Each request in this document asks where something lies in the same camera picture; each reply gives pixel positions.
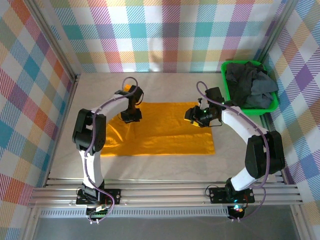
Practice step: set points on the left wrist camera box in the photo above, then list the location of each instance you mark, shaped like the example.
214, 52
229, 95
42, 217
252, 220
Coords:
137, 93

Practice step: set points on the orange t-shirt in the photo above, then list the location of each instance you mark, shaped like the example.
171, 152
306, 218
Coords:
162, 130

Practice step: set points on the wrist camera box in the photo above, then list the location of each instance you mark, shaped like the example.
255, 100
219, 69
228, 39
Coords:
137, 93
214, 94

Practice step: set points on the aluminium frame post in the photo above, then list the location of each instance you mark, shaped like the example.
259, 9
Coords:
52, 40
277, 32

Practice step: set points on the green plastic basket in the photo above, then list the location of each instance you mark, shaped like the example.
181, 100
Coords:
224, 75

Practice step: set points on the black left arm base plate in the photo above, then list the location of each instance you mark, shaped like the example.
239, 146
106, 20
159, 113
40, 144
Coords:
112, 196

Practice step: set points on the charcoal t-shirt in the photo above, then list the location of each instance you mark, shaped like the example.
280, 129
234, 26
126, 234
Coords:
240, 80

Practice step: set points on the slate grey t-shirt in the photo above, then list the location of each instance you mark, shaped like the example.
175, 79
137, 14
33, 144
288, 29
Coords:
263, 87

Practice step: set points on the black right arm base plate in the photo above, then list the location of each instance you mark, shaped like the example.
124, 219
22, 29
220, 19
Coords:
217, 195

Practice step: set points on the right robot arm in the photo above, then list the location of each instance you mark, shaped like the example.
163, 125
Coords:
262, 152

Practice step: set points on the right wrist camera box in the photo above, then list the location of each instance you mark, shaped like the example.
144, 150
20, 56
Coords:
214, 94

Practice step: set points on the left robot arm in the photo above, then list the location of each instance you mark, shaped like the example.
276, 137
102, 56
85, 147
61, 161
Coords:
90, 140

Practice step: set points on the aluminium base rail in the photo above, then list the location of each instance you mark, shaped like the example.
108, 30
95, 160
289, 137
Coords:
162, 195

